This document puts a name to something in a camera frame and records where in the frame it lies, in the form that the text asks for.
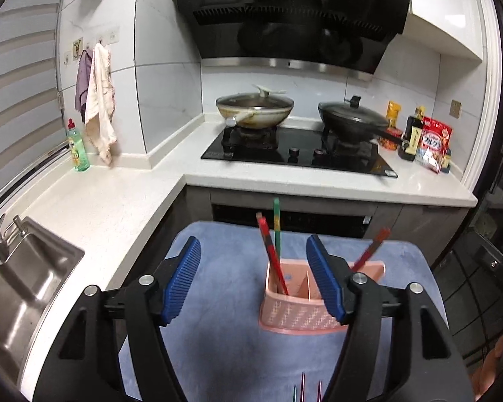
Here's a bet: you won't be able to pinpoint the white kitchen countertop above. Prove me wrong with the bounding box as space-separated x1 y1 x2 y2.
0 151 479 386

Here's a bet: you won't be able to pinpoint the yellow snack bag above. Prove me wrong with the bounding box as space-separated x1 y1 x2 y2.
386 101 402 130

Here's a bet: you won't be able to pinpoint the red cereal bag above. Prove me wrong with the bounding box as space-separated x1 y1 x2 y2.
415 116 453 174

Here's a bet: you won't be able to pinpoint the white hanging towel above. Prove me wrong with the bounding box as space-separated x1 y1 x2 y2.
84 43 118 166

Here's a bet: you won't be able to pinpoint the red chopstick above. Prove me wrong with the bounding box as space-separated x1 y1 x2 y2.
256 212 289 296
351 228 392 272

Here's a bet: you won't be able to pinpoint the dark kitchen base cabinet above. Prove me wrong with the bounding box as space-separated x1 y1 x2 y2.
168 186 474 269

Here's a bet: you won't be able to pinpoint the pink perforated utensil holder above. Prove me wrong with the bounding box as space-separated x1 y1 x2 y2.
259 260 385 336

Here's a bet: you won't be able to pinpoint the black range hood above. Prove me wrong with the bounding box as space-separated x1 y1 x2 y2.
170 0 412 81

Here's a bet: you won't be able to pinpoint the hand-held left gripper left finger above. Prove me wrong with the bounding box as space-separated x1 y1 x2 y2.
33 237 202 402

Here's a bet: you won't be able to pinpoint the white window blinds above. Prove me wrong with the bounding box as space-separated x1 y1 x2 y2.
0 0 68 214

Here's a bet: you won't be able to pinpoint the black wok with lid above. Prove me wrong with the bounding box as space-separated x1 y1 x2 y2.
318 95 405 145

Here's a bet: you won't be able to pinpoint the black framed glass door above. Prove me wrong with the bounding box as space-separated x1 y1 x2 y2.
432 0 503 402

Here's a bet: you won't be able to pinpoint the steel kitchen sink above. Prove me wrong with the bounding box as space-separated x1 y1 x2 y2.
0 218 86 380

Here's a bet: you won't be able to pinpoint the steel faucet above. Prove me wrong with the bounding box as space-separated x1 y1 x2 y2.
0 213 29 260

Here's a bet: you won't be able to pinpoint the green dish soap bottle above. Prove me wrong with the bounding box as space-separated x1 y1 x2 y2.
66 118 91 172

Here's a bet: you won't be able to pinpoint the red food packet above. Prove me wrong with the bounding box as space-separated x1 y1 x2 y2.
379 128 403 151

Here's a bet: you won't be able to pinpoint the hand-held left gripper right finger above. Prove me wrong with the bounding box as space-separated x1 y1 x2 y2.
306 234 474 402

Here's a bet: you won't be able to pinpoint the person's right hand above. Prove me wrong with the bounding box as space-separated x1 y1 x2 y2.
476 335 503 400

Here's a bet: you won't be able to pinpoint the brown chopstick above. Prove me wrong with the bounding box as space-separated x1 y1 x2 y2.
265 228 290 296

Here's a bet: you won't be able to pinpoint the beige wok with lid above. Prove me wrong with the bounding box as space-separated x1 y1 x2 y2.
216 84 296 130

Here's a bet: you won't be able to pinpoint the purple hanging cloth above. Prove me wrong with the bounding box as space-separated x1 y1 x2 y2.
74 49 94 122

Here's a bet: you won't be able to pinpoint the blue plush mat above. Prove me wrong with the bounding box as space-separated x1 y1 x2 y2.
117 220 449 402

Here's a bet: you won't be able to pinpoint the black gas stove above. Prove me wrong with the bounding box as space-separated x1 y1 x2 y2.
200 126 399 179

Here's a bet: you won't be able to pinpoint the dark soy sauce bottle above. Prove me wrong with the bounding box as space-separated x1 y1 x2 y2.
402 107 426 155

